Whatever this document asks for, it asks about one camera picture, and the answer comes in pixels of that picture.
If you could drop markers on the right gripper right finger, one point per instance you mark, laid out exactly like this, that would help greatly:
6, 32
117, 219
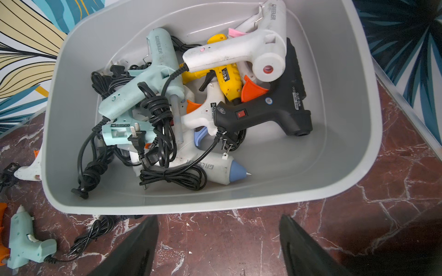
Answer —
303, 256

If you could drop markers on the black glue gun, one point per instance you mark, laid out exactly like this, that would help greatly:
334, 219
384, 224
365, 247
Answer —
283, 104

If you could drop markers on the grey plastic storage box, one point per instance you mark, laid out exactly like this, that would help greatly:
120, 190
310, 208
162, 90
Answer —
342, 95

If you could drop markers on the large white pink-tip glue gun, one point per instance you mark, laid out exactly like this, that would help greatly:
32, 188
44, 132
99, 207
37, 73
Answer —
265, 48

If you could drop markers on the mint green large glue gun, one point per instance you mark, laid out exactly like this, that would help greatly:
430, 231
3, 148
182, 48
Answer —
164, 63

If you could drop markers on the yellow glue gun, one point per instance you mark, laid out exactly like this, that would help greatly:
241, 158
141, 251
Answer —
229, 80

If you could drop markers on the white small glue gun pair-left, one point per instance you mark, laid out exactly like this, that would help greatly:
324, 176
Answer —
204, 115

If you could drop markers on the orange small glue gun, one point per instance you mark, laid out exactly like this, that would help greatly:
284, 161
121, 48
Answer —
5, 251

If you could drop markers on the mint green small glue gun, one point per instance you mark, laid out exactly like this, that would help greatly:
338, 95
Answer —
118, 132

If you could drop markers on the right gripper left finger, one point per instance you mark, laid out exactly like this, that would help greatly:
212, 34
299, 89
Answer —
135, 255

